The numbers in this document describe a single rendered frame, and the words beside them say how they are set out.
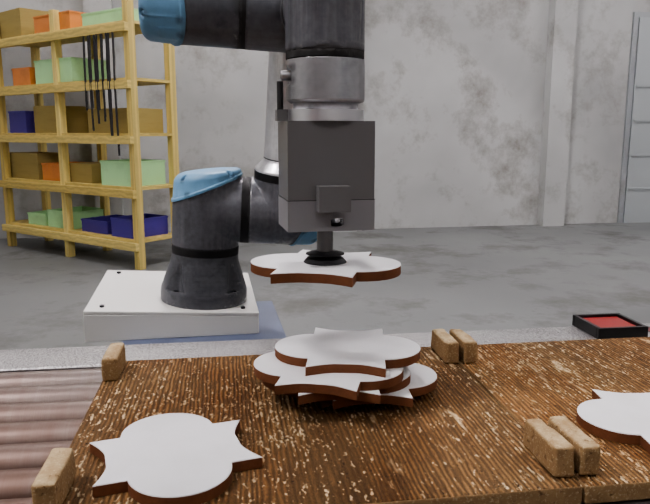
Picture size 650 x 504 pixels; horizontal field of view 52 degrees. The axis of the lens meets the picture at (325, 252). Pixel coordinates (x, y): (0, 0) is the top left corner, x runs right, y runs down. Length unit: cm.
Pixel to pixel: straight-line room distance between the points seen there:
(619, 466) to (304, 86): 42
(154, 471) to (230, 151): 768
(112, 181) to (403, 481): 591
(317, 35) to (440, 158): 809
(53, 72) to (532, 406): 652
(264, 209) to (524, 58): 815
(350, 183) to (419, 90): 798
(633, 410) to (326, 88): 42
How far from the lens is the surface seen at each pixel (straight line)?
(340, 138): 63
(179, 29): 73
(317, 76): 62
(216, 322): 114
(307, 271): 62
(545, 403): 73
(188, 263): 115
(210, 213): 112
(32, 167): 751
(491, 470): 58
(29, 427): 74
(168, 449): 59
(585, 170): 958
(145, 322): 114
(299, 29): 63
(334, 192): 61
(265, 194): 113
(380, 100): 846
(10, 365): 94
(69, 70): 683
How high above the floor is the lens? 120
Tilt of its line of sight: 10 degrees down
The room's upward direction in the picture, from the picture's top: straight up
